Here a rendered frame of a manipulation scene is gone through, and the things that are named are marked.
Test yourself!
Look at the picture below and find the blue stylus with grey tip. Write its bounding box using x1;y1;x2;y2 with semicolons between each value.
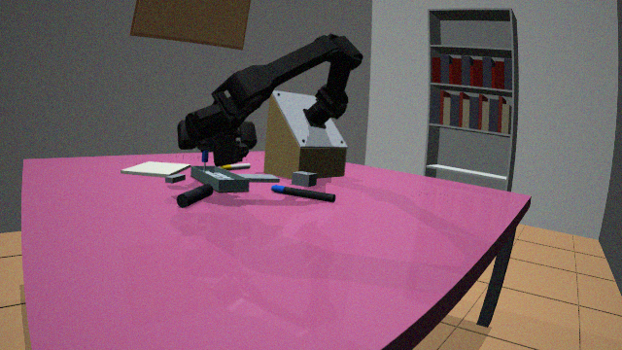
202;150;208;170

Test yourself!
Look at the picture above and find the grey keyboard with white letter keys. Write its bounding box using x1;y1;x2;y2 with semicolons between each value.
190;166;250;193

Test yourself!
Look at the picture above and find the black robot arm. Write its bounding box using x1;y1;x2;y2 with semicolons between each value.
185;34;363;166

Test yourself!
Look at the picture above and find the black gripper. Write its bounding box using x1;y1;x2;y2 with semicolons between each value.
177;120;257;153

